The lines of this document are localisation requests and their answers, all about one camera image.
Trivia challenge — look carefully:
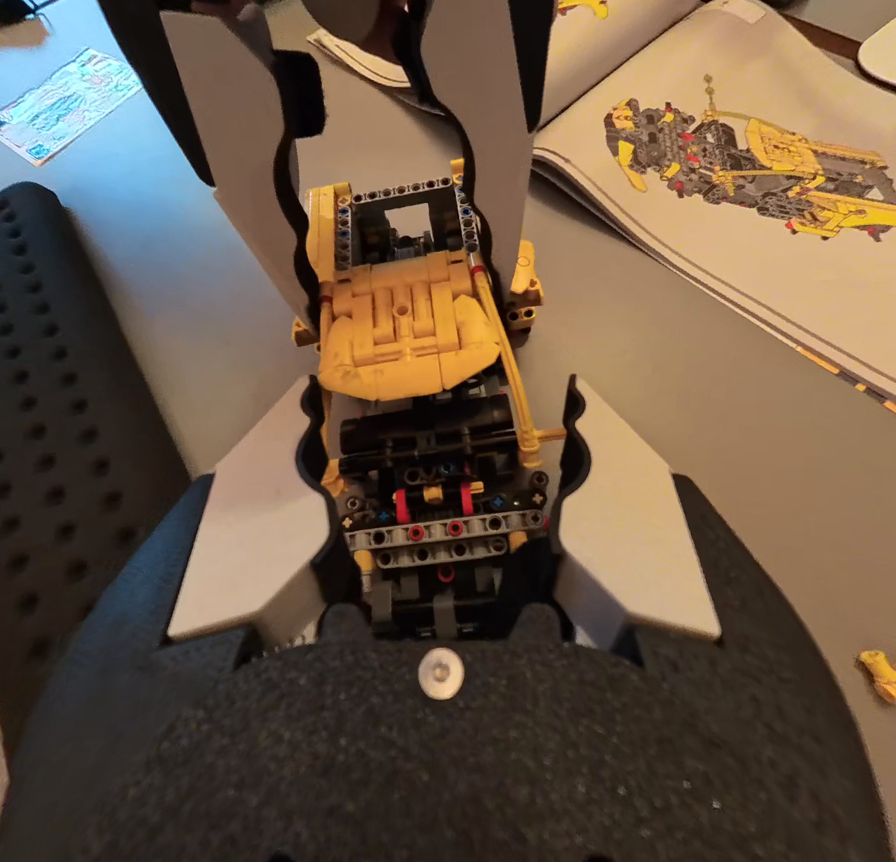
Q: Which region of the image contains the open instruction booklet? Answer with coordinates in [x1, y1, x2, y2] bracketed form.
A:
[308, 0, 896, 413]

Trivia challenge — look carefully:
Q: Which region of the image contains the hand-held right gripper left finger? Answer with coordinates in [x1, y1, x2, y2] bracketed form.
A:
[167, 375, 366, 642]

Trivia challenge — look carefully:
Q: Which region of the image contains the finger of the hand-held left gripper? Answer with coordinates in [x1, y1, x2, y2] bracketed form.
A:
[419, 0, 532, 297]
[158, 8, 324, 325]

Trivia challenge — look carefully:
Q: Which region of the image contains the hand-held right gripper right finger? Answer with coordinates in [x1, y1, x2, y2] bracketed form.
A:
[552, 374, 722, 647]

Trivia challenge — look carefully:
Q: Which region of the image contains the yellow brick link rod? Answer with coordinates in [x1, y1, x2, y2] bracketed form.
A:
[470, 263, 568, 455]

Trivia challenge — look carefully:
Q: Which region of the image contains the yellow flexible brick rod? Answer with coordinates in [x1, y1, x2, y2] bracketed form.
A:
[317, 281, 349, 500]

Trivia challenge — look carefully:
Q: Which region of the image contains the yellow toy brick model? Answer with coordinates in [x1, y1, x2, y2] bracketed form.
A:
[293, 158, 554, 642]

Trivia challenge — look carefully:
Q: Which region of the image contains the colourful printed sheet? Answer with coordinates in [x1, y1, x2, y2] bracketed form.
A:
[0, 47, 146, 168]

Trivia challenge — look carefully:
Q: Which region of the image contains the white lamp stand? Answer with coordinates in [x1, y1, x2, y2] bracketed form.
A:
[857, 15, 896, 87]

